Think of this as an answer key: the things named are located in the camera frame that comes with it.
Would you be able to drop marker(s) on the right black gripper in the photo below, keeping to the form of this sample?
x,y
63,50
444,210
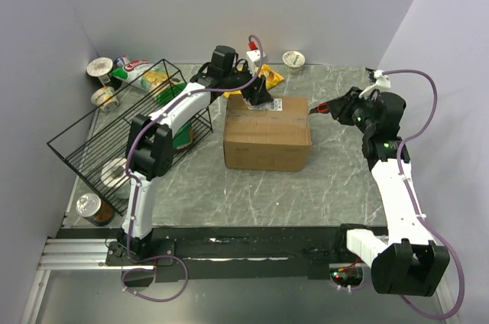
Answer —
x,y
341,107

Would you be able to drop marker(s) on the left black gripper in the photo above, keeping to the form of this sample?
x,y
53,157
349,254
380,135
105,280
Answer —
x,y
259,96

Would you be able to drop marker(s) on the red black utility knife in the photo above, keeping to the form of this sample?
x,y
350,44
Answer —
x,y
322,108

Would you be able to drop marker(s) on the brown cardboard express box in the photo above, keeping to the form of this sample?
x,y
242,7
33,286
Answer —
x,y
276,138

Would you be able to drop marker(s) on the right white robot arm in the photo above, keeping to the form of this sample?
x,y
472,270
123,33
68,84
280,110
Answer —
x,y
409,263

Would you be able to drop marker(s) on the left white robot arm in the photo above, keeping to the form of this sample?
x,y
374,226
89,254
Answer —
x,y
150,151

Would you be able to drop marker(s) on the yellow Lays chips bag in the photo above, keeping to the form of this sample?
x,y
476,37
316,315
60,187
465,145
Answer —
x,y
272,77

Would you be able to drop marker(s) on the white yogurt cup rear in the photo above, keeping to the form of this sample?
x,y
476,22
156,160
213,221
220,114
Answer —
x,y
293,60

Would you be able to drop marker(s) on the green lidded jar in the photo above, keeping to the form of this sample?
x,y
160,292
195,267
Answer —
x,y
183,139

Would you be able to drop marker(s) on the green white chips bag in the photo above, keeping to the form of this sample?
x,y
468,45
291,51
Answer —
x,y
145,75

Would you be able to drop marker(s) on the blue white small packet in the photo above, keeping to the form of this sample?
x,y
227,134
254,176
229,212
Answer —
x,y
121,63

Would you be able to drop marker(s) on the white yogurt cup lying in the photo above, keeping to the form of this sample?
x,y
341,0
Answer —
x,y
105,99

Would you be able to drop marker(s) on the white yogurt cup upright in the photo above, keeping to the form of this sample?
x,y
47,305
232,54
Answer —
x,y
100,68

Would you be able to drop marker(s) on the white tape roll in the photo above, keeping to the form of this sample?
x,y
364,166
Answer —
x,y
114,178

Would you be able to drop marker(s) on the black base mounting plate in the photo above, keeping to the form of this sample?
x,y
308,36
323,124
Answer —
x,y
236,252

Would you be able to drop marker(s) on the metal tin can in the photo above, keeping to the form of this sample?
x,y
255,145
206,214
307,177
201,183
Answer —
x,y
93,209

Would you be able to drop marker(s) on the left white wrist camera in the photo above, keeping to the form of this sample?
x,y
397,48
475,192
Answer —
x,y
254,58

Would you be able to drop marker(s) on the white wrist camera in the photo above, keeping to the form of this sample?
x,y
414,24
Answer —
x,y
254,58
379,83

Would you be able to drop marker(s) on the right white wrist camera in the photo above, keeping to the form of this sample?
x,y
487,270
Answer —
x,y
379,83

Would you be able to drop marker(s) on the black wire rack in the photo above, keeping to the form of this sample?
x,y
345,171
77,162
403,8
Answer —
x,y
96,139

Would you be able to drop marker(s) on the aluminium rail frame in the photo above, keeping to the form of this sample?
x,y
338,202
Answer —
x,y
74,254

